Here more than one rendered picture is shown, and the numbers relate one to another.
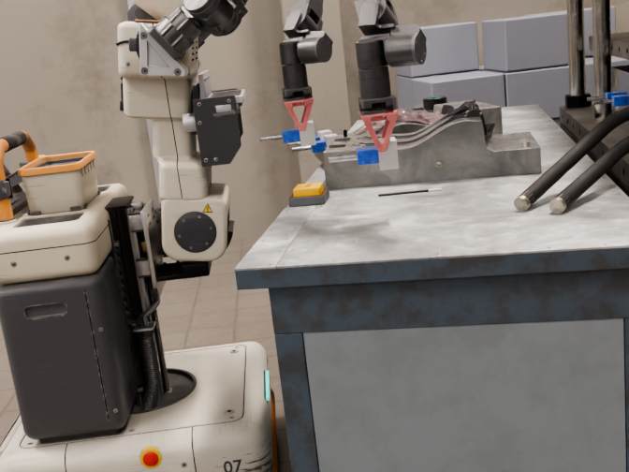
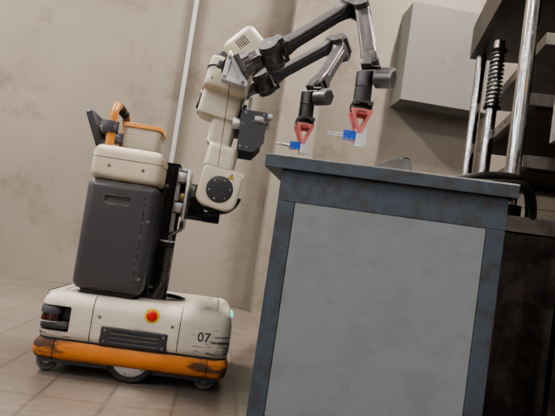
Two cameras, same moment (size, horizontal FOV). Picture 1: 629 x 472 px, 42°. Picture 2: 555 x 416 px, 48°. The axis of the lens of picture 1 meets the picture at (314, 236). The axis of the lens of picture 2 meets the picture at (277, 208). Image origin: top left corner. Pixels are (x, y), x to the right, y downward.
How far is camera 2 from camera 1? 0.79 m
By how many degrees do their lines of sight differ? 18
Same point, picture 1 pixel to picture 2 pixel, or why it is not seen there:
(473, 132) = (405, 166)
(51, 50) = not seen: hidden behind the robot
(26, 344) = (97, 218)
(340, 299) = (323, 185)
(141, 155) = not seen: hidden behind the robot
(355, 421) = (312, 266)
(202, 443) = (188, 315)
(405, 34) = (386, 70)
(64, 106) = not seen: hidden behind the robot
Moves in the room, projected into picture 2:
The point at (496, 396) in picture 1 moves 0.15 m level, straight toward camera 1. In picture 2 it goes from (402, 264) to (405, 265)
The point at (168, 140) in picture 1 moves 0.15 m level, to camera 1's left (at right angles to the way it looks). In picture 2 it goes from (218, 131) to (180, 125)
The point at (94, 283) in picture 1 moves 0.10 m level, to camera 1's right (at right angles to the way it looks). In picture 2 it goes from (153, 191) to (181, 196)
